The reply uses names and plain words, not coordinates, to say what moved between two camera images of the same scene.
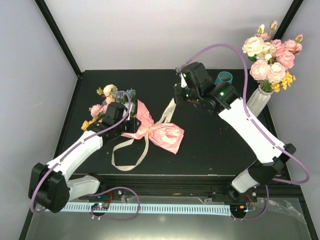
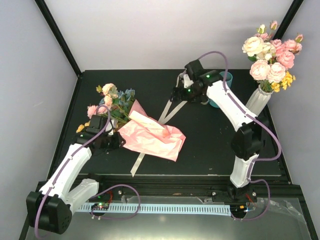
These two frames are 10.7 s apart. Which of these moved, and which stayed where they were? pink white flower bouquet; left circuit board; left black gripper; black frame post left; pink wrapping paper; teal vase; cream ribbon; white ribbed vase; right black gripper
Moved: cream ribbon; pink wrapping paper; left black gripper
Stayed: right black gripper; white ribbed vase; teal vase; left circuit board; black frame post left; pink white flower bouquet
